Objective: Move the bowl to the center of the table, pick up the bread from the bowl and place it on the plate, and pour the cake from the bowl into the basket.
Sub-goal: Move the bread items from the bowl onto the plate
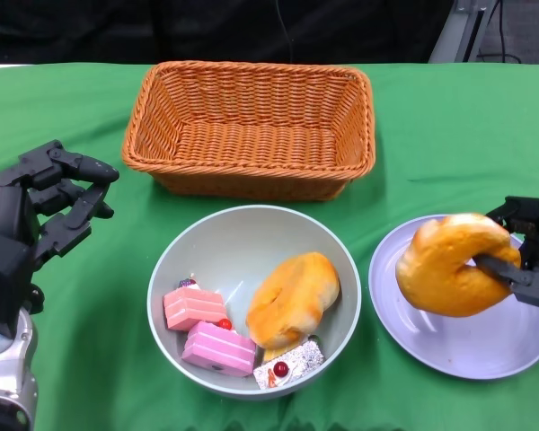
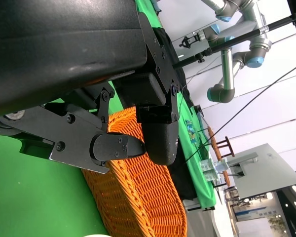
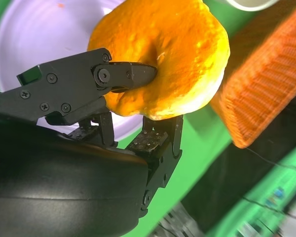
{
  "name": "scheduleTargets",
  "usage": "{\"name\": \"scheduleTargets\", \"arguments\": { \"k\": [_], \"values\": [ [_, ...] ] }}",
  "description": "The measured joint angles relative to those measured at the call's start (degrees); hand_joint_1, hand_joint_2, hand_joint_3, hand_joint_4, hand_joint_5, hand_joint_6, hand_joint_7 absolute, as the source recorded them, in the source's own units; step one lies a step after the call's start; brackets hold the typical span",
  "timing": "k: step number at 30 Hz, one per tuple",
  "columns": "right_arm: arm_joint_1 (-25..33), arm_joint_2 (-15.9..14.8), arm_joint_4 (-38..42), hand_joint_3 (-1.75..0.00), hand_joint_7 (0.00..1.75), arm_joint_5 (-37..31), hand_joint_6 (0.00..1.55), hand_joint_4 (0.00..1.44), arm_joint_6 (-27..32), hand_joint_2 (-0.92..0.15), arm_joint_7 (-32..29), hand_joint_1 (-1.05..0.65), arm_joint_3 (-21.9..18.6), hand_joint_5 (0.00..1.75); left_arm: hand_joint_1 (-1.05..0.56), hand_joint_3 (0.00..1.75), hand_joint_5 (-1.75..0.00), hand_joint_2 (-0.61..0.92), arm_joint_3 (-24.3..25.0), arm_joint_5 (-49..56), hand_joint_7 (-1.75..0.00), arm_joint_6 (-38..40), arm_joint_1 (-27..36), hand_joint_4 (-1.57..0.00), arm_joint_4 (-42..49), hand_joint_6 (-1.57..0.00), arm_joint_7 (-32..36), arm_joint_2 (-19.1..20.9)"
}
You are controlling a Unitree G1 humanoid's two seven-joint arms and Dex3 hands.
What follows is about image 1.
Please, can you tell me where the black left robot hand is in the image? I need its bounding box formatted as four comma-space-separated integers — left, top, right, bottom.
0, 139, 120, 270

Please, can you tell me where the orange white striped bread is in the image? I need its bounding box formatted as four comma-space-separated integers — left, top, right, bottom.
394, 213, 522, 319

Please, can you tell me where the grey-green bowl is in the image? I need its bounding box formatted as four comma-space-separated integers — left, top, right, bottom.
146, 205, 363, 400

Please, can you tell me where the plain golden bread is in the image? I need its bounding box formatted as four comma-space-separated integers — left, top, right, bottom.
245, 251, 341, 351

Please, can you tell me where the lavender plate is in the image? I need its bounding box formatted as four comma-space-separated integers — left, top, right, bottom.
367, 214, 539, 382

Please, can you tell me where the salmon pink cake slice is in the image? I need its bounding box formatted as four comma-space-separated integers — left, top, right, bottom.
163, 277, 228, 333

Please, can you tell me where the magenta pink cake slice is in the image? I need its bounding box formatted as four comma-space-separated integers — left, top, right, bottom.
181, 317, 257, 377

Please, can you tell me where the orange wicker basket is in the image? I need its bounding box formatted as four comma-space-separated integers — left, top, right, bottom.
120, 61, 377, 202

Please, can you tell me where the white chocolate cake slice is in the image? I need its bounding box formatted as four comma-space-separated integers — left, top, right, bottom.
252, 339, 325, 391

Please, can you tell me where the green tablecloth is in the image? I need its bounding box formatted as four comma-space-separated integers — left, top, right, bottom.
0, 62, 539, 431

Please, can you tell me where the black backdrop curtain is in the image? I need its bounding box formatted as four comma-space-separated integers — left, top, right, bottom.
0, 0, 457, 66

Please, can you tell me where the grey metal stand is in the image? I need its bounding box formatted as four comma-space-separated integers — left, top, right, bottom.
429, 0, 498, 64

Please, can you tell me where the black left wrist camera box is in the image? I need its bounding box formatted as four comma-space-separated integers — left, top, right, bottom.
0, 226, 37, 338

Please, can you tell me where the black floor cable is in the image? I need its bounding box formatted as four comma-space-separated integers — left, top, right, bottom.
475, 0, 522, 64

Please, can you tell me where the thin black hanging cable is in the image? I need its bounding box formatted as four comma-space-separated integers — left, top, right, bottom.
273, 0, 296, 63

